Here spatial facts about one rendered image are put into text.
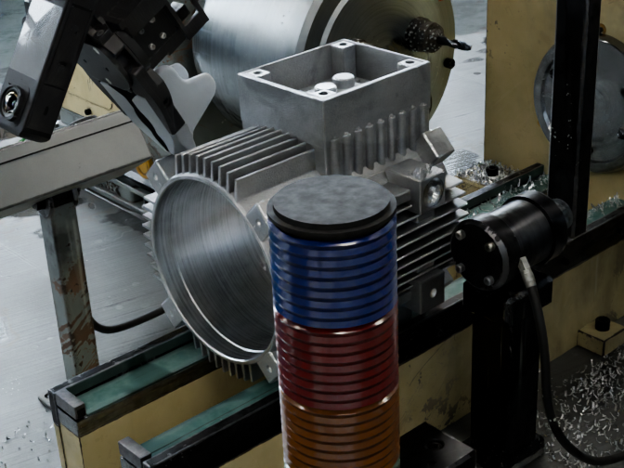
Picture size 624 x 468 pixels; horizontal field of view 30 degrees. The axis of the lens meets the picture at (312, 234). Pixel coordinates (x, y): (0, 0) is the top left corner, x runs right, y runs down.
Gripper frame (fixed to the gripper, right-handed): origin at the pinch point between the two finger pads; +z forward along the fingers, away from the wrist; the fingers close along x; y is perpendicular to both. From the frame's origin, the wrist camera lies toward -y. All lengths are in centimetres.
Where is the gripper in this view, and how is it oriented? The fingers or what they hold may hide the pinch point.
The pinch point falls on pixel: (176, 152)
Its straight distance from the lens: 93.6
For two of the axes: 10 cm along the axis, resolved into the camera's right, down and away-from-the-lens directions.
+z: 4.2, 6.1, 6.8
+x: -6.7, -3.0, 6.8
